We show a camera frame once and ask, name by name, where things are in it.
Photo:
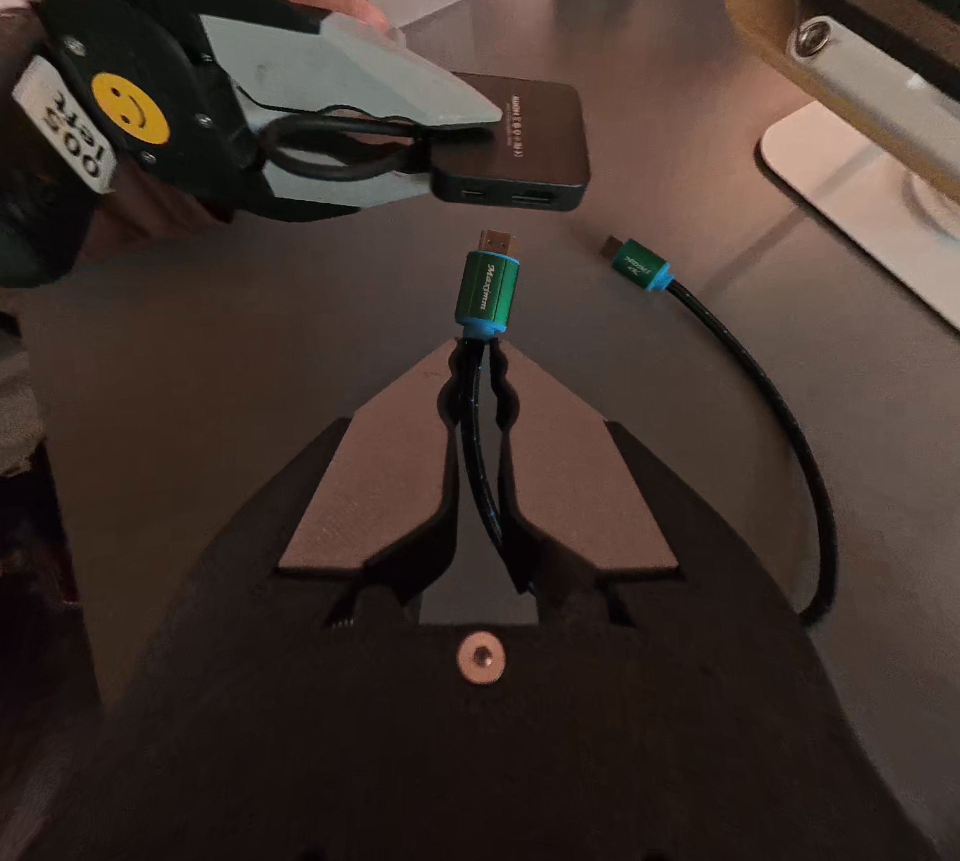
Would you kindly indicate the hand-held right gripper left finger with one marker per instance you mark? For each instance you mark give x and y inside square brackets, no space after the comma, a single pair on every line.
[375,486]

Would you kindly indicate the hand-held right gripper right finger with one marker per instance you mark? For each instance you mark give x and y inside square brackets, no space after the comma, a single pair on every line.
[585,486]

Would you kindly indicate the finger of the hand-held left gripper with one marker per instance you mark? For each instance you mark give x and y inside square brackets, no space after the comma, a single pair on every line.
[337,73]
[345,195]

